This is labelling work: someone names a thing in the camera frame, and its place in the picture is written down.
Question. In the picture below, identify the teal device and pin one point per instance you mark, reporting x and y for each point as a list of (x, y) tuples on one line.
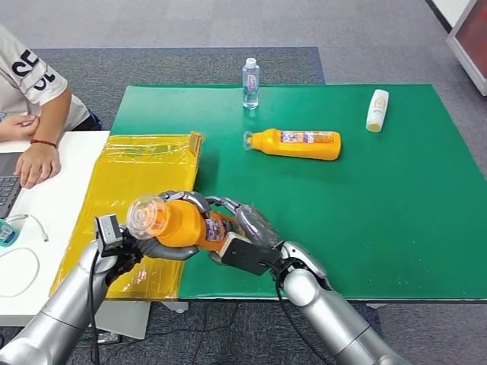
[(7, 234)]

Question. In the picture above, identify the dark grey floor carpet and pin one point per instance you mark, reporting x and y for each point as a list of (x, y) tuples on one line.
[(152, 68)]

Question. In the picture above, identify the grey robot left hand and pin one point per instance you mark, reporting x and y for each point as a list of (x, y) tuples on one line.
[(163, 249)]

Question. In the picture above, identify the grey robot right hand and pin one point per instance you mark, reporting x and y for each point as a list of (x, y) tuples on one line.
[(257, 226)]

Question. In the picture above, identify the person's left hand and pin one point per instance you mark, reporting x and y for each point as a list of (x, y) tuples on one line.
[(38, 165)]

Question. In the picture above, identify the white table foot bracket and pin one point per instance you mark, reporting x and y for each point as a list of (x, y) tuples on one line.
[(175, 307)]

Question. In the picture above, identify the person's right hand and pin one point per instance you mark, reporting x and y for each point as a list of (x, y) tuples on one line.
[(16, 127)]

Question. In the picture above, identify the person's hand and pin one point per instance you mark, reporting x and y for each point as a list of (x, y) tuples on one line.
[(38, 165), (16, 127)]

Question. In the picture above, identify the dark laptop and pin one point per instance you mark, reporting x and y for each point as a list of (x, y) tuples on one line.
[(7, 189)]

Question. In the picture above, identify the clear water bottle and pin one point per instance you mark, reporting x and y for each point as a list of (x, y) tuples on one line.
[(251, 83)]

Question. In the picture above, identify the white framed red panel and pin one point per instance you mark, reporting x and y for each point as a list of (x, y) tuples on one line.
[(472, 45)]

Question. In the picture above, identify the person's left forearm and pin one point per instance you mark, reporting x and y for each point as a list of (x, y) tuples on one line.
[(55, 116)]

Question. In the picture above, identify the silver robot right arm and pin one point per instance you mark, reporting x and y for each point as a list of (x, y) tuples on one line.
[(323, 312)]

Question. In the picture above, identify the green table mat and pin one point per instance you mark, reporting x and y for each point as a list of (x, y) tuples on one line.
[(380, 201)]

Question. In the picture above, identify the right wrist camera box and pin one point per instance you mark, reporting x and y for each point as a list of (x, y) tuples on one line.
[(247, 257)]

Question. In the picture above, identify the small white bottle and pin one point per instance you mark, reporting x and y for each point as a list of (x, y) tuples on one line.
[(377, 111)]

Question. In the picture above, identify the yellow film wrapped cardboard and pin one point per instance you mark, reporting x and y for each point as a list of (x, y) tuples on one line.
[(121, 171)]

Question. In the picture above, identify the orange bottle with clear cap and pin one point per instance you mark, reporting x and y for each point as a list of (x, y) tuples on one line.
[(297, 146), (179, 224)]

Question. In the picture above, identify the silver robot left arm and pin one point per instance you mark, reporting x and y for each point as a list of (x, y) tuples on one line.
[(57, 317)]

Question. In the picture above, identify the person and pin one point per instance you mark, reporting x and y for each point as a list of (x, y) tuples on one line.
[(23, 75)]

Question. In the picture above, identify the black power adapter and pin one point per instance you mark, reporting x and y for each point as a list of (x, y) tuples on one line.
[(110, 337)]

